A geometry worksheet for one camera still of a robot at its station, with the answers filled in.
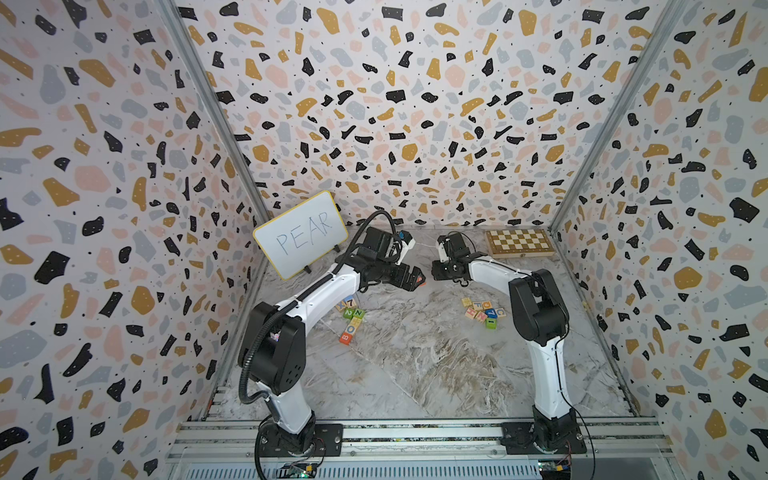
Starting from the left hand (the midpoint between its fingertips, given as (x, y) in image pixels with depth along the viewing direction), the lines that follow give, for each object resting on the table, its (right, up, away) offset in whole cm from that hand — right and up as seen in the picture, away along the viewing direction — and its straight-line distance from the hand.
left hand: (416, 272), depth 86 cm
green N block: (-21, -14, +9) cm, 26 cm away
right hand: (+8, 0, +20) cm, 21 cm away
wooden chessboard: (+41, +10, +28) cm, 50 cm away
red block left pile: (-21, -20, +5) cm, 30 cm away
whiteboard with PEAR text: (-39, +12, +17) cm, 44 cm away
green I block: (+24, -17, +8) cm, 30 cm away
